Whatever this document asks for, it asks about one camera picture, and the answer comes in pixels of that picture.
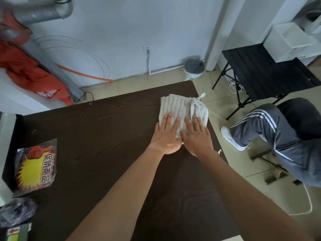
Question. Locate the small clear round container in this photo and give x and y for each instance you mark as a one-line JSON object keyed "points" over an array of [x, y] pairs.
{"points": [[17, 210]]}

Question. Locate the white plastic pipe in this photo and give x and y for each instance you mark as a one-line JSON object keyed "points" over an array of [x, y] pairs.
{"points": [[223, 35]]}

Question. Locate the clear bag yellow starburst sign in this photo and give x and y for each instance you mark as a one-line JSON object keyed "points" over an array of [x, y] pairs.
{"points": [[32, 170]]}

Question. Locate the white electronic scale steel pan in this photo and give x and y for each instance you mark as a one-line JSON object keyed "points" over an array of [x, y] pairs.
{"points": [[6, 148]]}

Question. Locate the black folding stool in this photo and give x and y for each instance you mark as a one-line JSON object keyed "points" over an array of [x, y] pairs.
{"points": [[263, 70]]}

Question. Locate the small green box red arrow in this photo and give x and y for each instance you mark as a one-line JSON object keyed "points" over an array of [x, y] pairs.
{"points": [[17, 233]]}

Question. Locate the person's left hand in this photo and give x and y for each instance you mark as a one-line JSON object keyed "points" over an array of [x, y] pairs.
{"points": [[165, 140]]}

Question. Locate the person's left forearm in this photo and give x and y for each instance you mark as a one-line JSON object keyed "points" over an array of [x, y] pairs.
{"points": [[120, 198]]}

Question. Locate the white round bin dark lid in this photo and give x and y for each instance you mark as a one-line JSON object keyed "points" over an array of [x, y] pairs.
{"points": [[194, 67]]}

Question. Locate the grey wall plug with conduit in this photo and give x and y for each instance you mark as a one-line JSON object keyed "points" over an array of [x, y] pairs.
{"points": [[148, 51]]}

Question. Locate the white metal shelf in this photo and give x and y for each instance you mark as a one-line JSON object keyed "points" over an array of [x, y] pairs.
{"points": [[313, 25]]}

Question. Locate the grey metal pipe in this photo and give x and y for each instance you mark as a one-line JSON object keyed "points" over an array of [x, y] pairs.
{"points": [[40, 12]]}

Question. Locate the white ribbed cloth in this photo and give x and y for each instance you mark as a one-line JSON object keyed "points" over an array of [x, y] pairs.
{"points": [[175, 105]]}

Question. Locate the person's right hand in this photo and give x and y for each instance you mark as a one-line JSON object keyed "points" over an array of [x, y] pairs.
{"points": [[198, 140]]}

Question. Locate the person's right forearm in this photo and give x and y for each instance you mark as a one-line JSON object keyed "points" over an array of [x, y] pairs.
{"points": [[250, 203]]}

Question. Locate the white round patterned object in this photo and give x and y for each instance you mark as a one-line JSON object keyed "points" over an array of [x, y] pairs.
{"points": [[232, 87]]}

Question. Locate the dark stool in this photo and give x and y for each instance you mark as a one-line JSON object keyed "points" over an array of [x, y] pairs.
{"points": [[273, 170]]}

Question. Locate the white plastic box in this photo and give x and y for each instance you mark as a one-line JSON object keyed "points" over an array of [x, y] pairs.
{"points": [[286, 42]]}

